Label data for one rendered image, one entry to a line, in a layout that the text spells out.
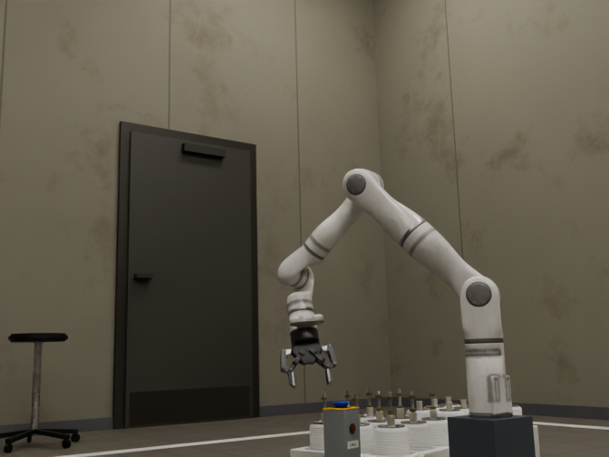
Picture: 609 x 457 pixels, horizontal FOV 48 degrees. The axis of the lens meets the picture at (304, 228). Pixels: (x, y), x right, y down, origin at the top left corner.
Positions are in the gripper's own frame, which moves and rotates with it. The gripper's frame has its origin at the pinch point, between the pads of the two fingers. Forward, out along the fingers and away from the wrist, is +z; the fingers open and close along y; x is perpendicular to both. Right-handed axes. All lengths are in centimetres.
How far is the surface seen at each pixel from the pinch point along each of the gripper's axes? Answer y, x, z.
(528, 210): -222, -232, -176
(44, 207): 118, -243, -205
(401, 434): -25.0, -12.9, 12.9
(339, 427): -6.6, -4.8, 10.8
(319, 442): -5.7, -31.3, 9.0
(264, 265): -36, -324, -190
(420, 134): -183, -294, -293
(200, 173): 11, -274, -248
